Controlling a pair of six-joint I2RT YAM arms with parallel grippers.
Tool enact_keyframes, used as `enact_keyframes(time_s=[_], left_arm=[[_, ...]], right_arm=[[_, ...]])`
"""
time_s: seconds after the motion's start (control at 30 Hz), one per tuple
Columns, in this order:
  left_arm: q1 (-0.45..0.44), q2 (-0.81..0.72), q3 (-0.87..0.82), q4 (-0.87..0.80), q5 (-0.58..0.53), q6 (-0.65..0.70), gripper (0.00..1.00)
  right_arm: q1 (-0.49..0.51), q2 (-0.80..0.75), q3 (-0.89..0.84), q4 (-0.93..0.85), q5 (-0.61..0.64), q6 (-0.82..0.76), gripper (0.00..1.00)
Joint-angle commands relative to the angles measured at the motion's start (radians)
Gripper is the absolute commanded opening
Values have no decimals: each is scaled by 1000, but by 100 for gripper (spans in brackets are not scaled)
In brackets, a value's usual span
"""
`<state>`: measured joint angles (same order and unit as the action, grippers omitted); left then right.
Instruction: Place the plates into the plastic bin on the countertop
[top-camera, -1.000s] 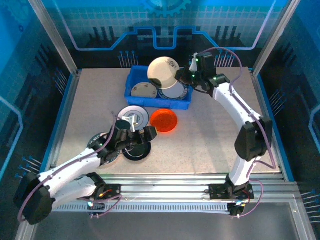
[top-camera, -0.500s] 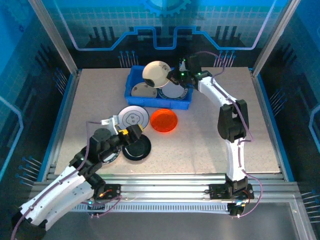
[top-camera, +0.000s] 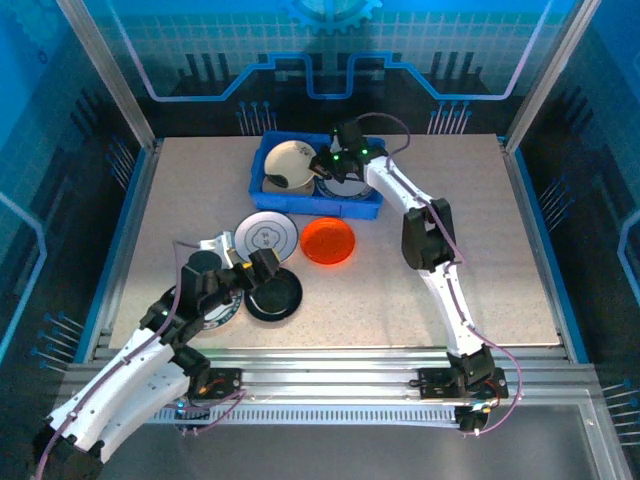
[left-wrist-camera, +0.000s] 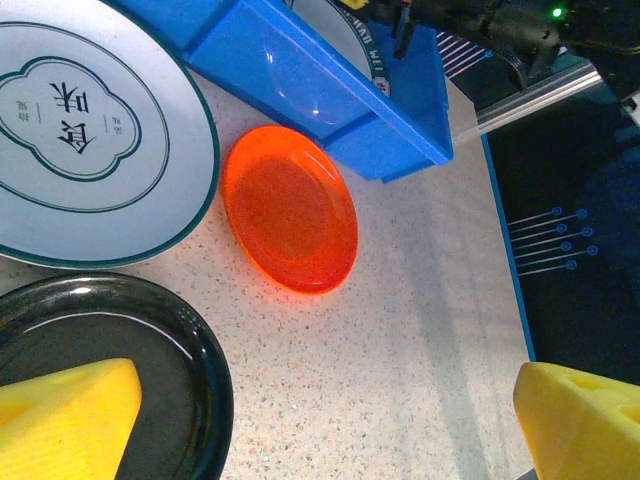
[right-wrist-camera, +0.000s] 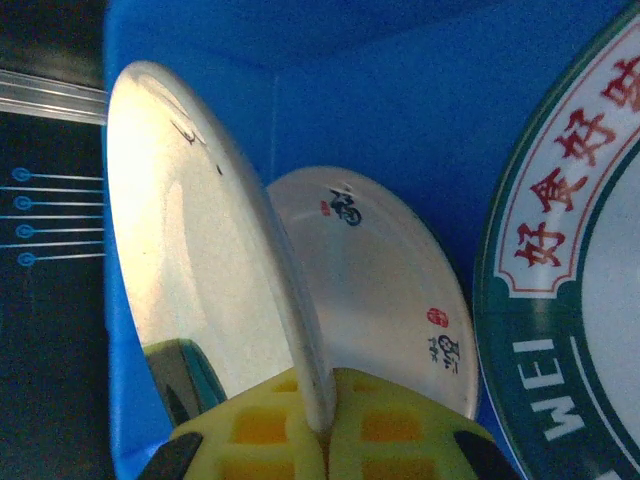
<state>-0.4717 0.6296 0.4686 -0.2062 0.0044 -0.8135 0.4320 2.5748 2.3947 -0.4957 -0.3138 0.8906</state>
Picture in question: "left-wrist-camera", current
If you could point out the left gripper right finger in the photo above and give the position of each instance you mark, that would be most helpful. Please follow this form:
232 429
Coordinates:
575 425

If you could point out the orange translucent plate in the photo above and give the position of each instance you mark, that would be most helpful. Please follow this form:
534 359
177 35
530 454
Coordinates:
290 215

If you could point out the blue plastic bin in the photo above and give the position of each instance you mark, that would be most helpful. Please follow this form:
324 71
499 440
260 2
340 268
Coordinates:
300 75

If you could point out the aluminium frame post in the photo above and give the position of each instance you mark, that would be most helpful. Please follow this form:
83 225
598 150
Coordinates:
540 97

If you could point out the white plate green lettered rim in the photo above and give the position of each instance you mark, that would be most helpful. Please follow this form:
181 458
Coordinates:
330 30

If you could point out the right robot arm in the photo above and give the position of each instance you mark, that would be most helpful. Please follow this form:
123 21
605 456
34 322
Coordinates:
600 25

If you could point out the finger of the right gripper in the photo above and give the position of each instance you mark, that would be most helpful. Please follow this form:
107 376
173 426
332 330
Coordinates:
356 3

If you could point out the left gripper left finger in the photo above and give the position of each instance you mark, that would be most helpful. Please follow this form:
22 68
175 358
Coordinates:
65 420

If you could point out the white plate green cloud outline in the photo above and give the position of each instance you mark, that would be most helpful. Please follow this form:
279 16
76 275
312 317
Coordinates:
90 150

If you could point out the black glossy plate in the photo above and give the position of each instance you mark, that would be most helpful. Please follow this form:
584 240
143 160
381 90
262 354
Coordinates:
165 350

